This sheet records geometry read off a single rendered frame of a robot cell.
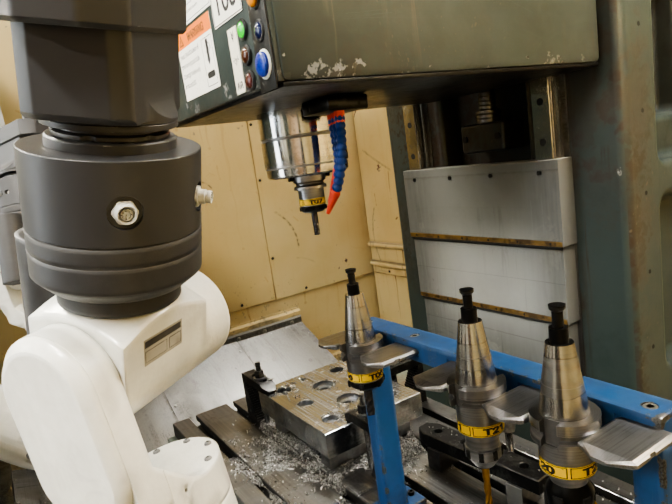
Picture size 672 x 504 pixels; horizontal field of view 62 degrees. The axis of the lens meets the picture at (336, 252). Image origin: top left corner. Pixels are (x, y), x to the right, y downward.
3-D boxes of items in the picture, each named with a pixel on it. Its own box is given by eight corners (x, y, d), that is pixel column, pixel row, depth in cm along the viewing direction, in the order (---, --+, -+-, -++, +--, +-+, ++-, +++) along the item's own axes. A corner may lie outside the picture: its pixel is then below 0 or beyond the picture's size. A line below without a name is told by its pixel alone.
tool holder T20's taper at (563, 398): (598, 407, 52) (594, 337, 51) (575, 426, 49) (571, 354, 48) (553, 395, 55) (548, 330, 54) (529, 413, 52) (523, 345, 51)
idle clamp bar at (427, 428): (541, 520, 85) (537, 481, 84) (417, 461, 106) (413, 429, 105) (559, 505, 88) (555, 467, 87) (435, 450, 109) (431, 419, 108)
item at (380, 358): (376, 372, 72) (375, 366, 71) (353, 362, 76) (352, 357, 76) (418, 355, 75) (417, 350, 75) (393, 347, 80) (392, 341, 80)
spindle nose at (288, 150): (362, 167, 103) (353, 100, 100) (277, 180, 98) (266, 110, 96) (333, 169, 118) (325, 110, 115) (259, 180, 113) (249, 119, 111)
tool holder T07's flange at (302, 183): (330, 186, 106) (328, 173, 106) (299, 191, 104) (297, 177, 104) (320, 186, 112) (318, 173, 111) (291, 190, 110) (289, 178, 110)
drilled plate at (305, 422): (329, 459, 103) (325, 434, 102) (261, 411, 128) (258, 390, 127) (423, 414, 115) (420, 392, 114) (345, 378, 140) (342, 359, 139)
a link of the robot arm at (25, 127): (21, 151, 91) (32, 222, 90) (-41, 140, 82) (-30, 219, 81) (73, 125, 86) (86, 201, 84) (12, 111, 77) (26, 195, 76)
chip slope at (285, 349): (119, 579, 127) (95, 474, 122) (75, 464, 183) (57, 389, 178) (419, 431, 172) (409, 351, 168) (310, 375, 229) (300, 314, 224)
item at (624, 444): (629, 478, 44) (628, 469, 44) (569, 453, 48) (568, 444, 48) (676, 444, 47) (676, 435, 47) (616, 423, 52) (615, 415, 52)
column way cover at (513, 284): (574, 404, 119) (556, 159, 110) (423, 354, 159) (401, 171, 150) (588, 396, 121) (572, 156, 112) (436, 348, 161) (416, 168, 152)
